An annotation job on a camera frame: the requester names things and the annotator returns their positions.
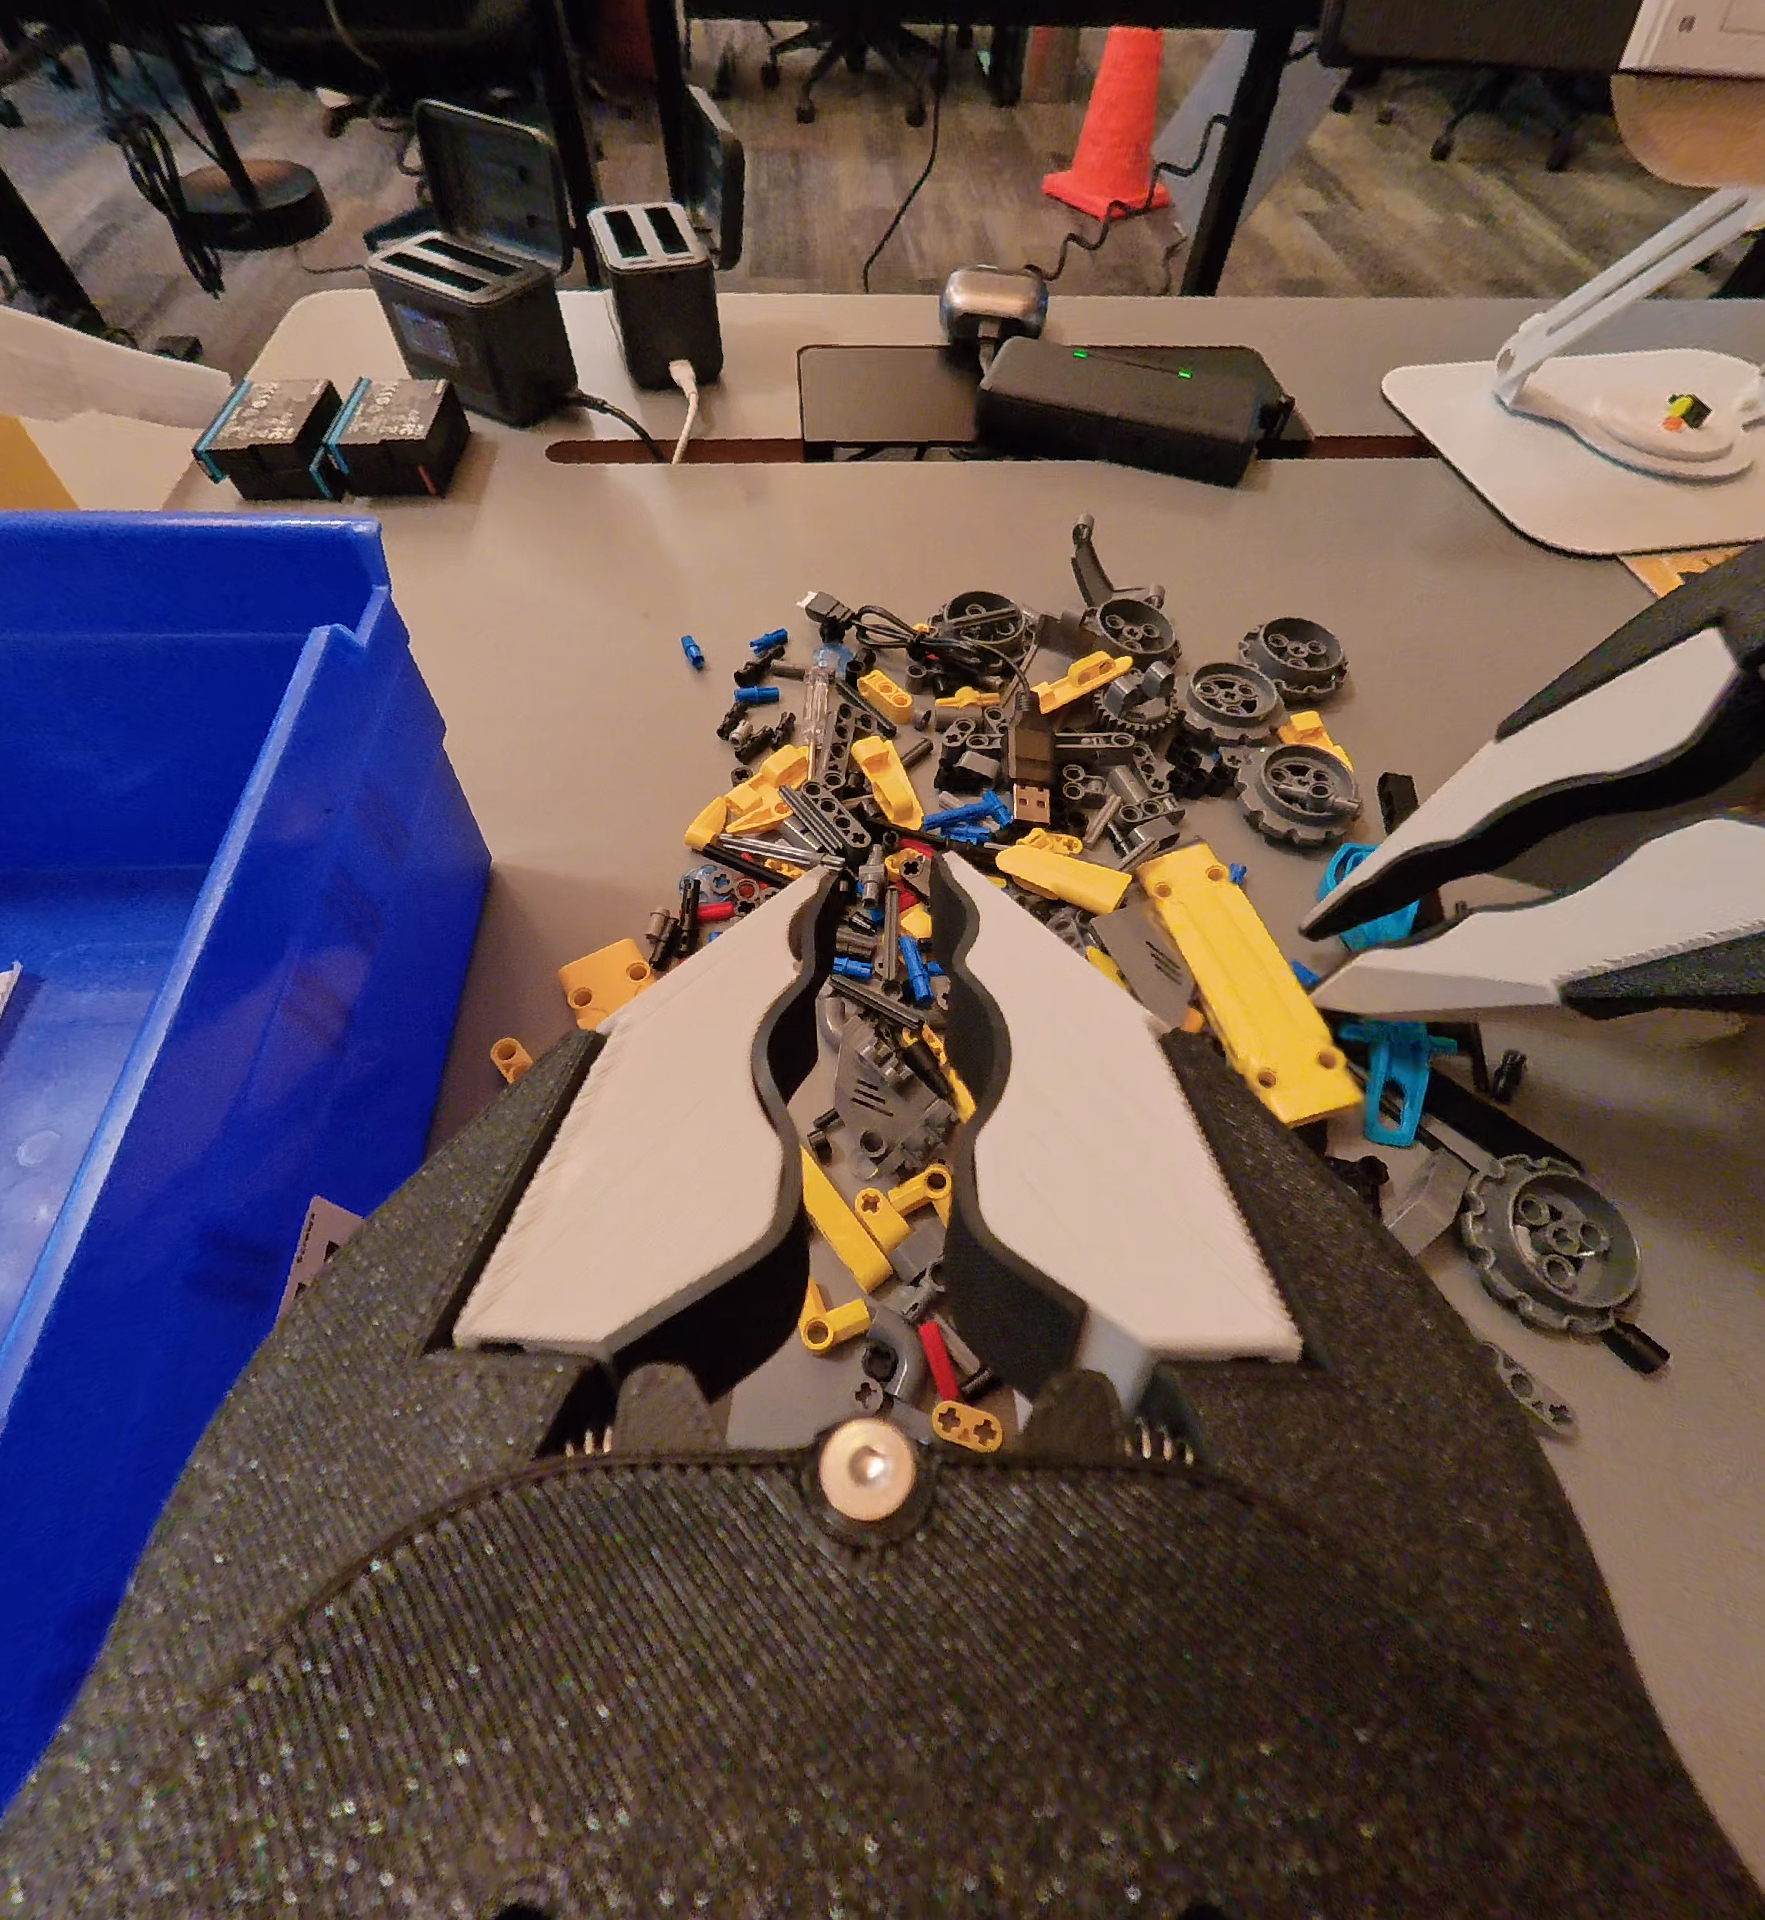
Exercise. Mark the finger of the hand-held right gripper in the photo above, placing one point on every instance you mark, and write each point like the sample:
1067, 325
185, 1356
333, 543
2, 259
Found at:
1571, 931
1571, 750

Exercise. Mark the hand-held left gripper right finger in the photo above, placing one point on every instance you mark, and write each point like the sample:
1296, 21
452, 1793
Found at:
1124, 1184

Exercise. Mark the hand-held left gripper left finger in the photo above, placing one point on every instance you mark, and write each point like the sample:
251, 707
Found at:
642, 1184

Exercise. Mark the pile of toy brick pieces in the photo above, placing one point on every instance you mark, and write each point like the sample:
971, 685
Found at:
1296, 653

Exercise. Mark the dark grey toothed wheel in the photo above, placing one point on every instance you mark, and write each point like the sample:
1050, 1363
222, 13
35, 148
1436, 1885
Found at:
1549, 1245

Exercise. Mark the yellow flat brick panel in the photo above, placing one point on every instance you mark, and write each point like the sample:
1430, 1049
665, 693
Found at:
1242, 991
605, 983

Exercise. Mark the cyan brick separator tool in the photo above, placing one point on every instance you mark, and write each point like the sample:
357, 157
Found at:
1399, 1081

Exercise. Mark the black power adapter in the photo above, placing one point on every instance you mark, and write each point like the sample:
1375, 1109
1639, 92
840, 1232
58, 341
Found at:
1124, 413

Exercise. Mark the blue plastic storage bin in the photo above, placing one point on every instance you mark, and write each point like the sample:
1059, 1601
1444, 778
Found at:
222, 750

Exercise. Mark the background desk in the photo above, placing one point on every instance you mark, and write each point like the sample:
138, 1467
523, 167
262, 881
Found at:
1236, 150

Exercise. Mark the orange traffic cone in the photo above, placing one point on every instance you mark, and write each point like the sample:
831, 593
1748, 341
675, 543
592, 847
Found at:
1115, 135

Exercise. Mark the black open-lid battery charger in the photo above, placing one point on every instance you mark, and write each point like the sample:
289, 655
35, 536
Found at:
470, 330

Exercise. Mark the black two-slot battery charger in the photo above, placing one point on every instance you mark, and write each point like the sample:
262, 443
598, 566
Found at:
656, 300

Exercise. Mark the black round stand base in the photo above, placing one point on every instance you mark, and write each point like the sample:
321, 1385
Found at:
252, 203

